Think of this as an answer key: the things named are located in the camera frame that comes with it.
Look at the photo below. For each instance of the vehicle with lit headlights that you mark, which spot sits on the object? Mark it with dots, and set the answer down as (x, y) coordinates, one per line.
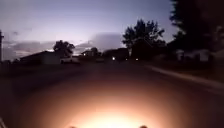
(115, 55)

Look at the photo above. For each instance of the pale fence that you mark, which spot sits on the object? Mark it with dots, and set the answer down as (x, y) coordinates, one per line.
(196, 55)

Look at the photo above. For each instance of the pole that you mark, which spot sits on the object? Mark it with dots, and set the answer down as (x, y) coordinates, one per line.
(1, 46)

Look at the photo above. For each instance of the tall dark tree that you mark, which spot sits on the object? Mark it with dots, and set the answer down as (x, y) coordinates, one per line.
(143, 38)

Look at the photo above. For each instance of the low building with pitched roof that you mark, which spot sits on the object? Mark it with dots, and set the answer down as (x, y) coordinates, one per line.
(41, 58)

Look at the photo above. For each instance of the pale kerb strip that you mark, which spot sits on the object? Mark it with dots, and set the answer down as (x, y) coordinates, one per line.
(186, 77)

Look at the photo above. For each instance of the large dark tree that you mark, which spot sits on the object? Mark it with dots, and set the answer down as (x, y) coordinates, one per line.
(200, 26)

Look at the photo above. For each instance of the dark asphalt road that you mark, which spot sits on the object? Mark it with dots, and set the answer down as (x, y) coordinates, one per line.
(110, 90)

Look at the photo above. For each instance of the robot's own part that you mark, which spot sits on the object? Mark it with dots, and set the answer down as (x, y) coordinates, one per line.
(143, 126)

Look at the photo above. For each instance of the distant house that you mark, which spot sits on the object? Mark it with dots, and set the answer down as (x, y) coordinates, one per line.
(89, 52)

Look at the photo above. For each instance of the tree with round crown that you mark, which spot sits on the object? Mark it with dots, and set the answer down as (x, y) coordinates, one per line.
(64, 47)

